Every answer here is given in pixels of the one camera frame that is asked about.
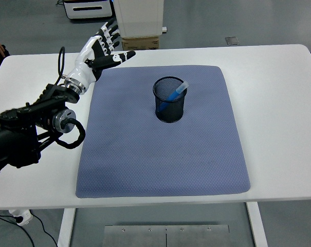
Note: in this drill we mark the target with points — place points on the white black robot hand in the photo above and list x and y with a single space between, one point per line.
86 64

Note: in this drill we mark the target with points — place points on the blue marker with clear cap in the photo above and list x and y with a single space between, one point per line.
174 95

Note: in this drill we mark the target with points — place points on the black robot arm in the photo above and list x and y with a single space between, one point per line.
24 128

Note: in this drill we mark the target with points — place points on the black mesh pen holder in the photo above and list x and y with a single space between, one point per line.
170 103

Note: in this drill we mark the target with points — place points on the white cabinet with dark slot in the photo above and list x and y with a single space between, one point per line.
87 9

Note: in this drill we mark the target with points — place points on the brown cardboard box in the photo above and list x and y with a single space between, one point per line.
141 43

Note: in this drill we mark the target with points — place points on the white upright panel stand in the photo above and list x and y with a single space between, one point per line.
138 18

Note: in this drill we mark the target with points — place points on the person's leg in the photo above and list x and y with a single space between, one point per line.
1 55

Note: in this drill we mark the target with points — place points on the blue-grey textured mat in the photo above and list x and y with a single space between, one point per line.
160 144

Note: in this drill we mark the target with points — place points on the grey floor socket cover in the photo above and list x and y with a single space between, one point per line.
232 41

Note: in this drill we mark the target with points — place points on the white table leg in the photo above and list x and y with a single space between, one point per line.
256 223
65 226

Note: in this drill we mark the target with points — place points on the white power strip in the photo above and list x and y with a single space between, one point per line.
21 215

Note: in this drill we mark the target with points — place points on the grey metal plate with screws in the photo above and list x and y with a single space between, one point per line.
166 235

